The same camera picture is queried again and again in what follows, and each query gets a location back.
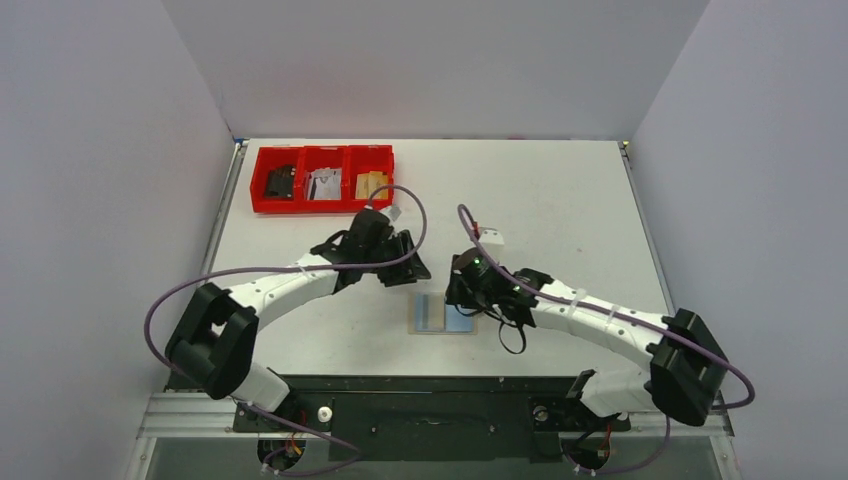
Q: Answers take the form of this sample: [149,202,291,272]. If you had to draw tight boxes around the yellow cards in bin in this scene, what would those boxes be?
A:
[354,171,389,200]

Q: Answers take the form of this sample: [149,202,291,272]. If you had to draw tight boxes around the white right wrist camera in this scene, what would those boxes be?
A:
[478,227,505,249]

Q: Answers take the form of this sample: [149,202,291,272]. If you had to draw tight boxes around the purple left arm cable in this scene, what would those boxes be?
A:
[143,184,429,379]

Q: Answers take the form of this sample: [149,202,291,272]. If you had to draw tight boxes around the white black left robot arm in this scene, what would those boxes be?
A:
[165,208,431,412]

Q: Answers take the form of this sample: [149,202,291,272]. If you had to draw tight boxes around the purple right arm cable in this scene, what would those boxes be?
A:
[457,203,757,411]

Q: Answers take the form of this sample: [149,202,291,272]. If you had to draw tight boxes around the black cards in bin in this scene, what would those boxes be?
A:
[264,165,296,201]

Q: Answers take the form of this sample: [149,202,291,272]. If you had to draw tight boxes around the white cards in bin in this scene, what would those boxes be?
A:
[306,168,342,201]

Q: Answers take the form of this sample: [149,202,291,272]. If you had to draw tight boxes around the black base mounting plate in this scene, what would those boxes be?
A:
[231,374,631,465]

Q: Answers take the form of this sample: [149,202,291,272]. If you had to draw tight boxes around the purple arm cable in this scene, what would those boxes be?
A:
[143,184,429,379]
[457,203,757,411]

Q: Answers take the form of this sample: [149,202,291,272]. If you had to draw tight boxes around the red three-compartment bin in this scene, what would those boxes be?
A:
[250,145,395,215]

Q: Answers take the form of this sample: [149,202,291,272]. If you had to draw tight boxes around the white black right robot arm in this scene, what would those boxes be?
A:
[446,248,727,427]

